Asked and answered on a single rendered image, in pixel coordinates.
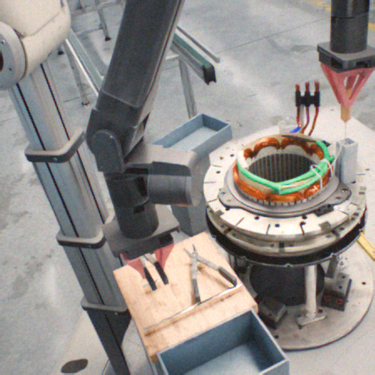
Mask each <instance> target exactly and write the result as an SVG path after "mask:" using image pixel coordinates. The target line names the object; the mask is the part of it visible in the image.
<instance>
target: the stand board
mask: <svg viewBox="0 0 375 375"><path fill-rule="evenodd" d="M192 244H194V245H195V247H196V250H197V251H198V254H199V255H201V256H202V257H203V258H205V259H207V260H209V261H211V262H213V263H215V264H216V265H218V266H223V268H224V269H225V270H227V271H229V272H230V273H231V274H232V275H234V276H235V277H237V281H238V285H239V284H241V283H242V282H241V280H240V279H239V277H238V276H237V275H236V274H235V273H234V271H232V269H231V268H230V266H229V265H228V263H227V262H226V260H225V259H224V258H223V256H222V254H221V253H220V251H218V249H217V248H216V246H215V245H214V244H213V242H212V241H211V239H210V238H209V237H208V236H207V234H206V233H205V232H202V233H200V234H197V235H195V236H193V237H191V238H189V239H185V240H183V241H182V242H181V243H178V244H175V245H174V248H173V250H172V251H171V253H170V254H169V256H168V258H167V260H166V263H165V267H164V272H165V273H166V275H167V278H168V281H169V284H168V285H164V284H163V281H162V279H161V277H160V275H159V274H158V273H157V271H156V270H155V267H154V266H153V265H152V264H151V263H150V262H148V263H147V262H146V261H145V260H144V261H145V264H146V267H147V269H148V271H149V272H150V273H151V275H152V278H153V279H154V280H157V279H159V280H160V284H161V287H162V288H160V289H158V290H155V291H151V292H149V293H146V294H145V293H144V291H143V286H144V285H145V284H147V281H146V279H143V278H142V276H141V274H140V273H139V271H136V270H134V269H132V268H131V267H130V266H129V265H126V266H124V267H123V268H120V269H118V270H115V271H113V273H114V276H115V278H116V281H117V283H118V286H119V287H120V289H121V292H122V294H123V298H124V300H125V303H126V305H127V307H128V310H129V312H130V313H131V316H132V318H133V321H134V322H135V324H136V328H137V330H138V331H139V333H140V335H141V339H142V342H143V345H144V347H145V348H146V352H147V354H148V355H149V358H150V359H151V361H152V364H154V363H156V362H159V359H158V356H157V353H159V352H161V351H162V350H164V349H166V348H168V347H170V346H173V345H175V344H177V343H179V342H181V341H183V340H184V339H186V338H188V337H190V336H192V335H194V334H197V333H200V332H202V331H204V330H206V329H208V328H209V327H211V326H214V325H216V324H218V323H220V322H222V321H224V320H226V319H228V318H230V317H231V316H234V315H236V314H238V313H241V312H243V311H246V310H248V309H249V308H251V307H252V308H253V310H254V312H255V313H258V305H257V303H256V302H255V300H254V298H253V297H252V296H251V294H250V293H249V292H248V291H247V290H246V289H245V288H244V286H243V291H241V292H237V293H235V294H233V295H231V296H229V297H227V298H225V299H222V300H221V301H219V302H217V303H215V304H213V305H211V306H208V307H206V308H204V309H202V310H201V311H199V312H194V313H192V314H191V315H189V316H186V317H184V318H183V319H181V320H179V321H176V322H174V323H172V324H171V325H169V326H165V327H163V328H162V329H161V330H159V331H156V332H153V333H150V334H148V335H146V336H144V334H143V329H144V328H146V327H148V326H150V325H153V324H155V323H157V322H159V321H161V320H163V319H165V318H167V317H169V316H171V315H173V314H175V313H177V312H181V311H183V310H185V309H187V308H188V307H191V306H194V305H196V304H197V301H196V297H195V294H194V290H193V283H192V271H191V269H190V264H191V263H192V258H190V257H189V256H188V255H187V254H186V253H185V252H184V251H183V249H185V250H186V251H189V252H190V253H192V252H193V246H192ZM200 272H201V274H199V273H198V272H197V283H198V289H199V292H200V296H201V300H202V301H204V300H206V299H207V298H209V297H211V296H213V295H217V294H218V293H220V292H223V291H225V290H228V289H230V288H232V287H234V286H233V285H232V284H230V283H229V282H228V281H227V280H226V279H225V278H224V277H223V276H221V274H220V273H219V272H218V271H215V270H212V269H211V268H209V267H206V268H203V269H202V270H200ZM242 284H243V283H242Z"/></svg>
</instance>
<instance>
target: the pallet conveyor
mask: <svg viewBox="0 0 375 375"><path fill-rule="evenodd" d="M125 3H126V0H112V1H109V2H106V3H100V0H95V6H92V7H88V8H86V7H85V4H84V1H83V0H80V6H81V8H80V9H78V10H75V11H72V12H70V17H74V16H78V15H81V14H83V13H88V12H91V11H95V10H98V14H99V16H100V24H99V27H96V28H91V29H85V30H82V31H79V32H77V33H74V31H73V30H72V28H70V29H69V34H68V37H67V39H66V40H65V41H64V42H63V46H64V50H65V53H66V55H67V58H68V61H69V65H70V68H71V70H72V72H73V75H74V79H75V82H76V84H77V87H78V90H79V93H80V96H81V99H82V101H83V103H82V105H83V106H84V107H85V109H87V108H90V106H89V101H88V100H87V96H86V93H85V90H87V89H89V88H91V90H92V91H93V93H94V94H95V99H96V101H97V98H98V94H99V92H100V87H101V84H102V81H103V77H104V75H103V76H101V75H100V73H99V72H98V71H97V69H96V67H95V66H94V65H93V63H92V61H91V60H90V57H89V56H88V54H87V53H86V52H85V50H84V49H83V48H82V46H81V43H80V41H79V40H78V38H77V36H80V35H82V34H85V33H90V32H93V31H96V30H99V29H102V30H103V34H104V36H105V41H109V40H110V37H109V32H108V30H107V27H106V23H105V17H104V14H103V11H102V8H108V7H111V6H115V5H117V4H120V5H121V11H122V12H123V9H124V7H125ZM177 30H178V31H180V32H182V33H183V35H184V36H186V37H187V38H188V39H189V40H191V41H192V42H193V43H194V44H196V45H197V46H198V47H199V48H200V49H201V50H202V51H203V52H205V53H206V54H207V55H208V56H210V57H211V58H212V59H213V60H215V61H216V62H217V63H218V64H220V58H219V57H218V56H217V55H216V54H215V53H214V52H212V51H210V50H209V49H208V48H206V47H205V46H204V45H203V44H202V43H201V42H200V41H198V40H197V39H196V38H194V37H193V36H192V35H191V34H190V33H189V32H188V31H185V30H184V29H183V28H182V27H181V26H180V25H179V24H178V25H177ZM169 49H170V50H171V51H172V52H173V53H175V54H169V55H167V57H166V59H165V62H164V64H167V63H171V62H173V61H176V60H178V63H179V67H180V72H181V76H182V84H183V94H184V98H185V102H186V107H187V115H188V119H189V120H190V119H192V118H193V117H194V116H196V115H197V114H198V113H197V108H196V103H195V98H194V93H193V84H192V79H191V74H190V69H191V70H192V71H193V72H194V73H195V74H197V75H198V76H199V77H200V78H201V79H202V80H203V82H204V83H206V84H207V85H209V82H212V81H213V82H214V83H216V82H217V80H216V74H215V68H214V66H213V65H212V64H211V63H210V62H208V61H207V60H206V59H205V58H204V57H203V56H202V55H201V54H200V53H198V52H197V51H196V50H195V49H194V48H192V47H191V46H190V45H189V44H188V43H186V42H185V41H184V40H183V39H182V38H181V37H180V36H179V35H178V34H177V33H174V35H173V38H172V42H171V45H170V48H169ZM75 61H76V62H77V64H78V66H79V67H80V69H81V71H82V74H83V75H84V77H85V79H86V81H87V82H88V84H86V83H85V82H83V81H82V79H81V77H80V72H79V70H78V67H77V64H76V62H75ZM189 68H190V69H189Z"/></svg>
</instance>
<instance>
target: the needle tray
mask: <svg viewBox="0 0 375 375"><path fill-rule="evenodd" d="M231 139H233V134H232V127H231V124H229V123H228V122H225V121H222V120H220V119H219V118H216V117H214V116H211V115H208V114H204V113H201V114H198V115H196V116H194V117H193V118H192V119H190V120H188V121H186V122H184V123H183V124H182V125H181V126H179V127H178V128H176V129H174V130H173V131H170V132H169V133H167V134H165V135H163V136H162V137H160V138H159V139H157V140H156V141H154V142H153V143H151V144H149V145H163V148H168V149H176V150H184V151H190V152H195V153H197V154H198V160H199V163H200V165H201V166H202V169H203V181H204V178H205V175H206V173H207V172H208V169H209V168H210V167H211V163H210V158H209V154H210V153H213V152H214V151H216V150H217V149H219V148H220V147H221V146H222V145H223V144H225V143H226V142H228V141H230V140H231ZM170 206H171V210H172V214H173V215H174V216H175V218H176V219H177V221H178V222H179V224H180V229H181V231H182V232H184V233H185V234H187V235H188V236H190V237H193V236H195V235H197V234H200V233H202V232H205V231H206V230H207V229H208V228H207V224H206V219H205V212H206V210H205V209H206V200H205V197H204V192H203V195H202V198H201V201H200V204H199V205H198V206H197V207H196V208H195V207H183V206H172V205H170Z"/></svg>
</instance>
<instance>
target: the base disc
mask: <svg viewBox="0 0 375 375"><path fill-rule="evenodd" d="M343 256H344V257H345V259H346V261H347V262H348V263H347V267H346V268H345V269H343V270H339V272H341V273H344V274H347V275H350V279H352V285H351V289H350V291H349V295H348V297H347V305H346V308H345V311H338V310H335V309H332V308H328V307H325V306H322V305H321V298H322V296H323V294H324V291H325V286H324V288H323V290H322V292H321V293H320V294H319V295H317V296H316V306H320V307H323V308H324V310H325V312H326V316H325V318H323V319H320V320H318V321H313V322H310V323H307V324H305V325H303V326H302V325H300V324H297V322H296V320H295V314H296V313H298V312H301V308H303V307H305V304H302V305H298V306H286V307H285V308H286V310H287V315H286V317H285V318H284V320H283V321H282V323H281V324H280V326H279V327H278V328H277V329H276V330H275V329H273V328H271V327H269V326H267V325H265V324H264V326H265V328H266V329H267V330H268V332H269V333H270V335H272V337H273V338H274V339H275V341H276V342H277V343H278V345H279V346H280V348H282V349H303V348H309V347H317V346H320V345H323V344H327V343H328V342H331V341H334V340H336V339H337V338H339V337H342V336H345V335H346V334H347V333H348V332H349V331H350V330H351V329H353V328H354V327H355V326H356V325H357V324H358V323H359V322H360V321H361V320H362V318H363V317H364V316H365V315H366V314H367V312H368V310H369V306H370V304H371V301H372V296H373V289H374V282H373V275H372V270H371V267H370V265H369V263H368V261H367V257H366V255H365V254H364V253H363V252H362V251H361V250H360V249H359V248H358V247H357V246H356V245H355V244H354V245H353V246H352V247H350V248H349V249H348V250H346V252H345V253H343ZM329 261H330V260H328V261H325V262H323V263H321V266H322V268H323V270H324V271H325V273H326V270H327V267H328V264H329ZM252 267H253V265H252V264H249V266H248V269H247V270H246V272H245V273H241V272H239V278H240V280H241V282H242V283H243V286H244V288H245V289H246V290H247V291H248V292H249V293H250V294H251V296H252V297H253V298H255V297H256V296H257V295H258V294H257V293H256V292H254V290H253V288H252V286H251V284H250V281H249V273H250V271H251V269H252ZM359 301H360V302H361V304H359V303H358V302H359Z"/></svg>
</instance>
